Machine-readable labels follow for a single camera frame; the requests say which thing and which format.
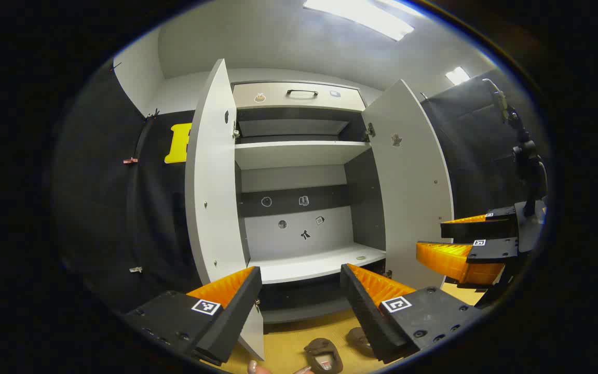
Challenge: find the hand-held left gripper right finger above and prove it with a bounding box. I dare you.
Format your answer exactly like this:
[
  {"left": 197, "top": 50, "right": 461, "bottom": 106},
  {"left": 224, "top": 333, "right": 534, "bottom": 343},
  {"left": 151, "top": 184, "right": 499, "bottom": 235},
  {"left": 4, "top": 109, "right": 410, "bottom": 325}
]
[{"left": 339, "top": 263, "right": 486, "bottom": 364}]

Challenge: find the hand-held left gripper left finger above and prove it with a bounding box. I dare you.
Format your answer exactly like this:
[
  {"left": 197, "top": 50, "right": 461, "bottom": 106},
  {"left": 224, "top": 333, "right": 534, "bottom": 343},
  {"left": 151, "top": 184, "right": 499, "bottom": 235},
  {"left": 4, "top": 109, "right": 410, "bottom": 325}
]
[{"left": 123, "top": 266, "right": 263, "bottom": 367}]

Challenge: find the brown fuzzy shoe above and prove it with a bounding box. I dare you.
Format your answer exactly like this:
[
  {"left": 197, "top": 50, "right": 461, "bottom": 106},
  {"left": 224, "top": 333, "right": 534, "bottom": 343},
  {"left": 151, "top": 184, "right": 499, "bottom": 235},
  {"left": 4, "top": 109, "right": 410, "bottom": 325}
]
[
  {"left": 346, "top": 327, "right": 375, "bottom": 358},
  {"left": 303, "top": 338, "right": 344, "bottom": 374}
]

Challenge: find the white cabinet door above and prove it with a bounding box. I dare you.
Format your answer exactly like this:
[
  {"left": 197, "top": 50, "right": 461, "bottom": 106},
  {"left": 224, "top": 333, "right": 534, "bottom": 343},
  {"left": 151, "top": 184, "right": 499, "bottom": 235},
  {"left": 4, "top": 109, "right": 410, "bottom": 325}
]
[
  {"left": 185, "top": 58, "right": 266, "bottom": 362},
  {"left": 362, "top": 79, "right": 454, "bottom": 290}
]

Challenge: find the grey white shoe cabinet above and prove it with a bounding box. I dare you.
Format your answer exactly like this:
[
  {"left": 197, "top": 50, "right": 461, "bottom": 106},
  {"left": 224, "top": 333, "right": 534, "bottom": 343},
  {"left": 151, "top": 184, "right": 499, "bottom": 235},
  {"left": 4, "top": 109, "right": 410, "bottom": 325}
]
[{"left": 230, "top": 81, "right": 388, "bottom": 325}]

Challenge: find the white cabinet shelf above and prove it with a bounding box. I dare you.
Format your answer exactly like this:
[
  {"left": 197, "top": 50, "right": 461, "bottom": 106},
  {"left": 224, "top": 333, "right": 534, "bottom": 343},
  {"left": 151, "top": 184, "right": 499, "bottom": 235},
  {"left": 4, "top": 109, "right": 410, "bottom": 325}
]
[
  {"left": 247, "top": 243, "right": 387, "bottom": 285},
  {"left": 234, "top": 140, "right": 371, "bottom": 170}
]

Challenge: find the beige cabinet drawer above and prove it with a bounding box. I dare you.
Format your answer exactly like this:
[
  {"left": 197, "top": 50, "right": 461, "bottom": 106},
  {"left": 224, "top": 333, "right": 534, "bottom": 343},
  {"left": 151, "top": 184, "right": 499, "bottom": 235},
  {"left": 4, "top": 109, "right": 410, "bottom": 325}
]
[{"left": 233, "top": 82, "right": 366, "bottom": 112}]

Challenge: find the small ceiling light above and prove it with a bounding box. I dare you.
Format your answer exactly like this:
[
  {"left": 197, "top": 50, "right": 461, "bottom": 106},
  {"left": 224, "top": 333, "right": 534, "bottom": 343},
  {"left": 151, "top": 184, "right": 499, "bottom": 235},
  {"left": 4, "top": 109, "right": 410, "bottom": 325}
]
[{"left": 445, "top": 66, "right": 471, "bottom": 85}]

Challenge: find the large ceiling light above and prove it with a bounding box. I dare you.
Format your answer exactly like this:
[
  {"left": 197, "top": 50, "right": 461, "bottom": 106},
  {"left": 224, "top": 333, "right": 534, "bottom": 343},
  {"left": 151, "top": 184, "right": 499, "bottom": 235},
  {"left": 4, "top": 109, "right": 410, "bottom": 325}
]
[{"left": 303, "top": 0, "right": 415, "bottom": 42}]

